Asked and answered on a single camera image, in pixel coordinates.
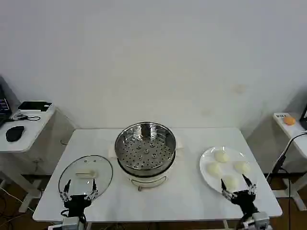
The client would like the black lanyard cable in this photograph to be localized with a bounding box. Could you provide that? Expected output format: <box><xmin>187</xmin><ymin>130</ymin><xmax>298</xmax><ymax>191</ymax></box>
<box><xmin>9</xmin><ymin>114</ymin><xmax>41</xmax><ymax>122</ymax></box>

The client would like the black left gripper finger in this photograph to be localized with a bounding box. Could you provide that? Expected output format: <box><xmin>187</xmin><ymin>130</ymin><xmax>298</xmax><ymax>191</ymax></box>
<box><xmin>59</xmin><ymin>179</ymin><xmax>72</xmax><ymax>201</ymax></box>
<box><xmin>86</xmin><ymin>178</ymin><xmax>99</xmax><ymax>201</ymax></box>

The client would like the white round plate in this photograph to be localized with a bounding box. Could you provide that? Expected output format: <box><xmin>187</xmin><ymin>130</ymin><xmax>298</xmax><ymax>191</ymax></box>
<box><xmin>199</xmin><ymin>146</ymin><xmax>259</xmax><ymax>195</ymax></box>

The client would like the black hanging cable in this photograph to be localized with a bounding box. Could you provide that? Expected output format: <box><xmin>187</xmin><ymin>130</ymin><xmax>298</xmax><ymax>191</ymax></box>
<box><xmin>265</xmin><ymin>132</ymin><xmax>307</xmax><ymax>230</ymax></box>

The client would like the white electric pot base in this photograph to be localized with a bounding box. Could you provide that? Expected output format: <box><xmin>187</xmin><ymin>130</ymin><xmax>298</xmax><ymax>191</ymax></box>
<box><xmin>117</xmin><ymin>149</ymin><xmax>177</xmax><ymax>192</ymax></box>

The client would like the black and white flat box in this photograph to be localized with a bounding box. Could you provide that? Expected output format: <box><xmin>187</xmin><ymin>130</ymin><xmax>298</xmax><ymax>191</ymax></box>
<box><xmin>17</xmin><ymin>101</ymin><xmax>54</xmax><ymax>113</ymax></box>

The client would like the white floor cable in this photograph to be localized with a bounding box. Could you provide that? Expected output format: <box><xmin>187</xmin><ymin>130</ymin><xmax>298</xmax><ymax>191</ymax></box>
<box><xmin>0</xmin><ymin>186</ymin><xmax>35</xmax><ymax>213</ymax></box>

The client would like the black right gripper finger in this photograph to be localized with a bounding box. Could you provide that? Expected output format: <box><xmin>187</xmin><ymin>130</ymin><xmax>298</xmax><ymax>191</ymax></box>
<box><xmin>221</xmin><ymin>178</ymin><xmax>237</xmax><ymax>199</ymax></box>
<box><xmin>241</xmin><ymin>173</ymin><xmax>257</xmax><ymax>196</ymax></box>

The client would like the white rectangular table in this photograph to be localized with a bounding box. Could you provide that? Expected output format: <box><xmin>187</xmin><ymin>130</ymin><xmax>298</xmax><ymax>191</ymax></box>
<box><xmin>33</xmin><ymin>127</ymin><xmax>283</xmax><ymax>230</ymax></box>

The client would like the white steamed bun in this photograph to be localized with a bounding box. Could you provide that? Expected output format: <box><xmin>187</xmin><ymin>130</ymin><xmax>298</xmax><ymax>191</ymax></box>
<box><xmin>206</xmin><ymin>162</ymin><xmax>223</xmax><ymax>175</ymax></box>
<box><xmin>214</xmin><ymin>150</ymin><xmax>230</xmax><ymax>163</ymax></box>
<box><xmin>234</xmin><ymin>161</ymin><xmax>251</xmax><ymax>174</ymax></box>
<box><xmin>223</xmin><ymin>176</ymin><xmax>240</xmax><ymax>190</ymax></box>

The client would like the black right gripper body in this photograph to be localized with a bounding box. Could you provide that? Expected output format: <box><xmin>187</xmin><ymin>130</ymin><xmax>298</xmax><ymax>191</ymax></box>
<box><xmin>230</xmin><ymin>190</ymin><xmax>260</xmax><ymax>216</ymax></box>

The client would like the black laptop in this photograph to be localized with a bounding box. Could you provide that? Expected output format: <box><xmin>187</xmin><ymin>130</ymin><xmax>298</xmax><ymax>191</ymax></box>
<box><xmin>0</xmin><ymin>76</ymin><xmax>13</xmax><ymax>128</ymax></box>

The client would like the perforated steel steamer basket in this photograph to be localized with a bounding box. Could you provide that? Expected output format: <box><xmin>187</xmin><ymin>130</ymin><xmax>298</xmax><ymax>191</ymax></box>
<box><xmin>114</xmin><ymin>122</ymin><xmax>177</xmax><ymax>172</ymax></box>

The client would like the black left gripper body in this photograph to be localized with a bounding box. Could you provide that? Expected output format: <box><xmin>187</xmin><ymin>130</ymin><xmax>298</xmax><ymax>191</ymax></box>
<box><xmin>63</xmin><ymin>194</ymin><xmax>93</xmax><ymax>218</ymax></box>

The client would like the round glass lid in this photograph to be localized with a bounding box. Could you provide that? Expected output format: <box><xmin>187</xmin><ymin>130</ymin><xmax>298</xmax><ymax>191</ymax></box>
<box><xmin>58</xmin><ymin>155</ymin><xmax>114</xmax><ymax>201</ymax></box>

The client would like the black monitor edge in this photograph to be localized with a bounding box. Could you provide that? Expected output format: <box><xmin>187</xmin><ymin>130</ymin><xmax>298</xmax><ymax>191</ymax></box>
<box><xmin>299</xmin><ymin>103</ymin><xmax>307</xmax><ymax>130</ymax></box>

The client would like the black computer mouse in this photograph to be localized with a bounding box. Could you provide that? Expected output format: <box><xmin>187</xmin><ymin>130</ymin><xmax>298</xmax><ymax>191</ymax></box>
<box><xmin>5</xmin><ymin>125</ymin><xmax>25</xmax><ymax>142</ymax></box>

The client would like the white desk with black leg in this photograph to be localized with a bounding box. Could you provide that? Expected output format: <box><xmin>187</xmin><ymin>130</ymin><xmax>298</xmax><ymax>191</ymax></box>
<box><xmin>266</xmin><ymin>112</ymin><xmax>307</xmax><ymax>212</ymax></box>

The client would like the white side desk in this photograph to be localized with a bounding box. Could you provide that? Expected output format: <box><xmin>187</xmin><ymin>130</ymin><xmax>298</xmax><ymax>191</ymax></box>
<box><xmin>0</xmin><ymin>105</ymin><xmax>57</xmax><ymax>214</ymax></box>

